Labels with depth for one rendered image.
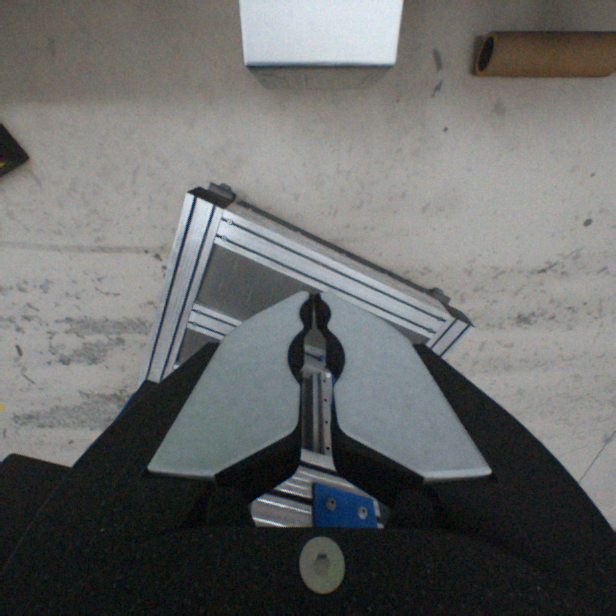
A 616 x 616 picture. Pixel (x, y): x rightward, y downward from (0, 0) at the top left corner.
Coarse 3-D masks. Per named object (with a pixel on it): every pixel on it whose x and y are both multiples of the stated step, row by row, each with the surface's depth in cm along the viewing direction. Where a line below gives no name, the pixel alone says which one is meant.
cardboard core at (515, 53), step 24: (480, 48) 70; (504, 48) 65; (528, 48) 65; (552, 48) 65; (576, 48) 65; (600, 48) 64; (480, 72) 70; (504, 72) 68; (528, 72) 68; (552, 72) 68; (576, 72) 68; (600, 72) 68
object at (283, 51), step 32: (256, 0) 5; (288, 0) 5; (320, 0) 5; (352, 0) 5; (384, 0) 5; (256, 32) 5; (288, 32) 5; (320, 32) 5; (352, 32) 5; (384, 32) 5; (256, 64) 6; (288, 64) 6; (320, 64) 6; (352, 64) 6; (384, 64) 6
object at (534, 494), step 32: (448, 384) 7; (480, 416) 6; (512, 416) 6; (480, 448) 6; (512, 448) 6; (544, 448) 6; (480, 480) 5; (512, 480) 5; (544, 480) 5; (448, 512) 5; (480, 512) 5; (512, 512) 5; (544, 512) 5; (576, 512) 5; (512, 544) 4; (544, 544) 4; (576, 544) 4; (608, 544) 4; (576, 576) 4; (608, 576) 4; (608, 608) 4
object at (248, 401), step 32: (256, 320) 10; (288, 320) 10; (224, 352) 8; (256, 352) 8; (288, 352) 8; (224, 384) 7; (256, 384) 7; (288, 384) 7; (192, 416) 6; (224, 416) 6; (256, 416) 6; (288, 416) 6; (160, 448) 6; (192, 448) 6; (224, 448) 6; (256, 448) 6; (288, 448) 6; (224, 480) 5; (256, 480) 6
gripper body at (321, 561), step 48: (192, 528) 4; (240, 528) 4; (288, 528) 4; (336, 528) 4; (384, 528) 4; (432, 528) 4; (96, 576) 4; (144, 576) 4; (192, 576) 4; (240, 576) 4; (288, 576) 4; (336, 576) 4; (384, 576) 4; (432, 576) 4; (480, 576) 4; (528, 576) 4
